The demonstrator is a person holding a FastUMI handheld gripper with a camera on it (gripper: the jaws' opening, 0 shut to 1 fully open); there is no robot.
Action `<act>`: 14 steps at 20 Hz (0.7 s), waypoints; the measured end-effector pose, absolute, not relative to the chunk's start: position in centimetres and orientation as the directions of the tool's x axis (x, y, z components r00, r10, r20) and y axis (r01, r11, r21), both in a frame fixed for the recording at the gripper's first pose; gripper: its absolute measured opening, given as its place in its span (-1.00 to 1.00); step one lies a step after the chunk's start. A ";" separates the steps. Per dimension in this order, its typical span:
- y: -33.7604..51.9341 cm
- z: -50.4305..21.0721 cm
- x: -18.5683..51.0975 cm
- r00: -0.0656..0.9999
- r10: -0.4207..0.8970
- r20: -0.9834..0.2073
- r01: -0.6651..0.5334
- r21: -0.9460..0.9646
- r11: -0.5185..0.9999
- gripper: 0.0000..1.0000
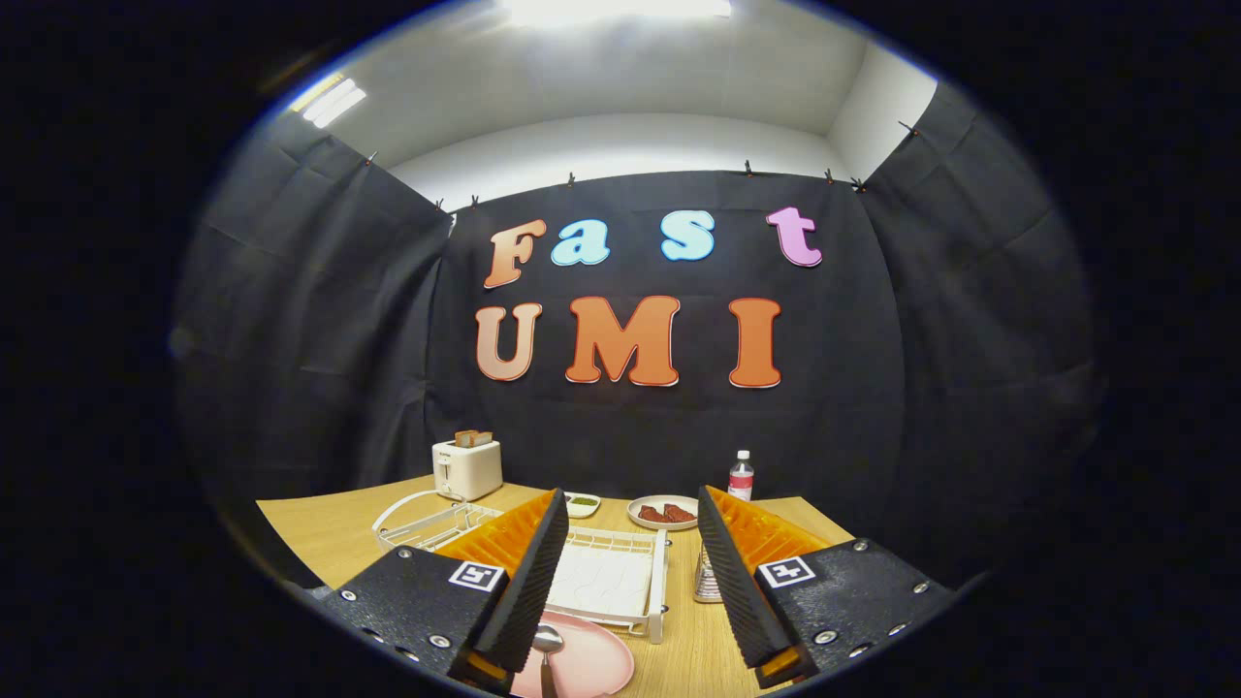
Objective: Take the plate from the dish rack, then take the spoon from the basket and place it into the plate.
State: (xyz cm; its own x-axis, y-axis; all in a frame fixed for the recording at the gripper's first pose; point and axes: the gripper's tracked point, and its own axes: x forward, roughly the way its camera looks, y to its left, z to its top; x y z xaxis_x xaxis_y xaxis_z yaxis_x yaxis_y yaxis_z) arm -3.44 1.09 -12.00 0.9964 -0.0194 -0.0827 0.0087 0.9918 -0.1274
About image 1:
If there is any narrow ceiling light panel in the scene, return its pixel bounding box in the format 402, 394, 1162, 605
289, 74, 367, 129

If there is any black backdrop cloth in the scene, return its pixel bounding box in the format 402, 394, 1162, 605
170, 82, 1101, 592

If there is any wooden-handled metal spoon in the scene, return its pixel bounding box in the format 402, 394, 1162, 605
531, 623, 565, 698

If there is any pink plate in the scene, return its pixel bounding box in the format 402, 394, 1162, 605
509, 611, 636, 698

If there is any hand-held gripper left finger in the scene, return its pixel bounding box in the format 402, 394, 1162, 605
320, 488, 571, 694

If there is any white toaster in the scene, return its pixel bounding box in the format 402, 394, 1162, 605
431, 439, 504, 502

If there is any white wire dish rack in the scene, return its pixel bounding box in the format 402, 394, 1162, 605
372, 490, 670, 645

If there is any metal wire basket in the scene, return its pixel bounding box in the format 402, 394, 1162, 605
692, 543, 726, 604

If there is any white plate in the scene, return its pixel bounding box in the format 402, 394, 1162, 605
627, 494, 701, 531

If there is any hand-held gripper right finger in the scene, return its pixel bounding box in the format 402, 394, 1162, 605
696, 485, 956, 689

